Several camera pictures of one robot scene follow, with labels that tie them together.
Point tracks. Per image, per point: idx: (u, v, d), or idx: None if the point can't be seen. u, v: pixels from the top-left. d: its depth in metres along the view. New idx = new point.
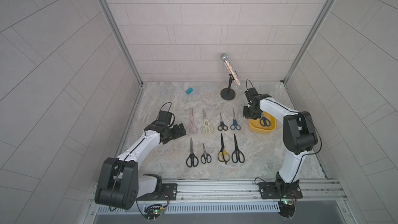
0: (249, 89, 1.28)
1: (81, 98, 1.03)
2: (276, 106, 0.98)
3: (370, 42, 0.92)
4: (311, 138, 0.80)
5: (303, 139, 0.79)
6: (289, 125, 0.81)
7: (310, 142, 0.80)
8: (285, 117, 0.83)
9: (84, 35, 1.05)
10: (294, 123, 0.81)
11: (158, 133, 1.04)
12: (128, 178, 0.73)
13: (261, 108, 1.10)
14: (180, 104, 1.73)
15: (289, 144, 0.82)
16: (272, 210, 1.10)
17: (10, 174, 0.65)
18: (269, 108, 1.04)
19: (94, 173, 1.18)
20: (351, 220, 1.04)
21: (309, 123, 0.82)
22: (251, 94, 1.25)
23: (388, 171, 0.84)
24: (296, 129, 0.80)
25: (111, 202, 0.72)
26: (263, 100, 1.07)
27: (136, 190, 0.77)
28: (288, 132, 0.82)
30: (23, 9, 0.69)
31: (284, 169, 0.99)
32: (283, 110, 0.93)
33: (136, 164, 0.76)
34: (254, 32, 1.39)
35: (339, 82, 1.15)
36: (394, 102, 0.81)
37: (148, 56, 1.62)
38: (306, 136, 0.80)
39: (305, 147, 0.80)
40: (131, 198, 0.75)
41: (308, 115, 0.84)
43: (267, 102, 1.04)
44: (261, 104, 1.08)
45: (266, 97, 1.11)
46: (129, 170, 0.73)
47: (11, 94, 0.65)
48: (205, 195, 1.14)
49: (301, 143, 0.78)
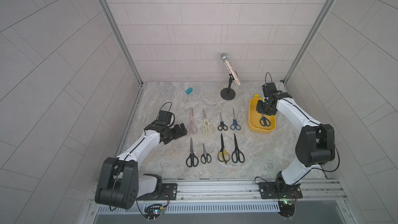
0: (267, 84, 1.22)
1: (81, 98, 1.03)
2: (295, 111, 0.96)
3: (370, 42, 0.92)
4: (328, 155, 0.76)
5: (318, 154, 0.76)
6: (306, 137, 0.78)
7: (326, 158, 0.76)
8: (304, 127, 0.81)
9: (84, 35, 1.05)
10: (312, 136, 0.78)
11: (158, 133, 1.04)
12: (128, 178, 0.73)
13: (279, 108, 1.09)
14: (180, 104, 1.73)
15: (303, 155, 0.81)
16: (271, 210, 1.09)
17: (10, 174, 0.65)
18: (287, 111, 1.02)
19: (94, 173, 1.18)
20: (351, 220, 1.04)
21: (330, 139, 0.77)
22: (269, 89, 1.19)
23: (388, 171, 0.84)
24: (312, 142, 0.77)
25: (111, 202, 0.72)
26: (281, 101, 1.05)
27: (136, 189, 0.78)
28: (304, 143, 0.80)
30: (23, 9, 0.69)
31: (287, 171, 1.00)
32: (302, 117, 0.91)
33: (136, 164, 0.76)
34: (254, 32, 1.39)
35: (339, 82, 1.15)
36: (394, 102, 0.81)
37: (148, 56, 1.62)
38: (322, 151, 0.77)
39: (319, 162, 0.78)
40: (131, 198, 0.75)
41: (330, 128, 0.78)
43: (286, 104, 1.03)
44: (281, 104, 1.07)
45: (286, 96, 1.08)
46: (129, 170, 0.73)
47: (11, 94, 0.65)
48: (205, 195, 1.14)
49: (315, 158, 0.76)
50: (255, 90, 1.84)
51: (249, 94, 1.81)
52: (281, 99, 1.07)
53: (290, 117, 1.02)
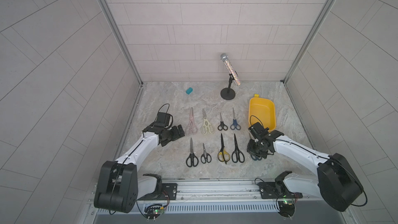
0: (253, 126, 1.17)
1: (81, 98, 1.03)
2: (297, 149, 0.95)
3: (370, 42, 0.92)
4: (355, 187, 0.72)
5: (345, 191, 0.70)
6: (327, 177, 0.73)
7: (354, 192, 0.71)
8: (320, 166, 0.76)
9: (84, 35, 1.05)
10: (334, 178, 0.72)
11: (157, 135, 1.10)
12: (127, 181, 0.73)
13: (278, 150, 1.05)
14: (180, 104, 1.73)
15: (333, 199, 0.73)
16: (271, 209, 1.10)
17: (11, 174, 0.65)
18: (287, 150, 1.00)
19: (94, 173, 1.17)
20: (350, 220, 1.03)
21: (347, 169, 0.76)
22: (258, 130, 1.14)
23: (387, 171, 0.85)
24: (336, 181, 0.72)
25: (110, 206, 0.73)
26: (278, 142, 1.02)
27: (135, 192, 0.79)
28: (325, 184, 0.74)
30: (23, 9, 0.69)
31: (292, 180, 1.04)
32: (309, 155, 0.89)
33: (134, 167, 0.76)
34: (254, 31, 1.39)
35: (339, 82, 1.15)
36: (394, 102, 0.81)
37: (148, 56, 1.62)
38: (347, 186, 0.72)
39: (353, 199, 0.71)
40: (131, 201, 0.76)
41: (342, 159, 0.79)
43: (284, 145, 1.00)
44: (278, 146, 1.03)
45: (279, 135, 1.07)
46: (128, 174, 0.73)
47: (11, 94, 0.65)
48: (205, 195, 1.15)
49: (345, 196, 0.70)
50: (255, 90, 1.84)
51: (249, 94, 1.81)
52: (276, 139, 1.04)
53: (292, 156, 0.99)
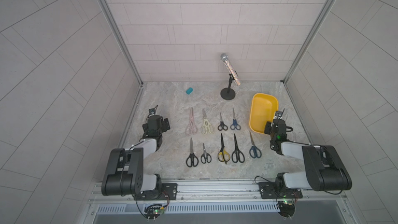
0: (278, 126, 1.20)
1: (81, 98, 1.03)
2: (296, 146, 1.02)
3: (370, 42, 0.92)
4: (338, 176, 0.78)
5: (327, 176, 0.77)
6: (309, 155, 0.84)
7: (337, 181, 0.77)
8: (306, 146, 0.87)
9: (84, 35, 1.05)
10: (316, 158, 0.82)
11: (155, 142, 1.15)
12: (136, 160, 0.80)
13: (284, 153, 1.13)
14: (180, 104, 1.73)
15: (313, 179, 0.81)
16: (271, 210, 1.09)
17: (10, 174, 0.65)
18: (291, 151, 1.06)
19: (94, 173, 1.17)
20: (351, 220, 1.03)
21: (336, 159, 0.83)
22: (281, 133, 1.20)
23: (387, 171, 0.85)
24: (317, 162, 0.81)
25: (118, 187, 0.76)
26: (284, 144, 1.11)
27: (141, 176, 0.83)
28: (308, 164, 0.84)
30: (23, 9, 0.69)
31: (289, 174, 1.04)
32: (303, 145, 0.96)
33: (142, 149, 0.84)
34: (254, 32, 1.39)
35: (339, 82, 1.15)
36: (394, 102, 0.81)
37: (148, 56, 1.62)
38: (332, 174, 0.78)
39: (333, 185, 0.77)
40: (138, 184, 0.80)
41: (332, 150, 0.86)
43: (288, 145, 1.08)
44: (284, 148, 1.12)
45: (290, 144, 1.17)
46: (137, 154, 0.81)
47: (11, 94, 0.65)
48: (205, 195, 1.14)
49: (326, 180, 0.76)
50: (255, 90, 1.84)
51: (249, 94, 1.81)
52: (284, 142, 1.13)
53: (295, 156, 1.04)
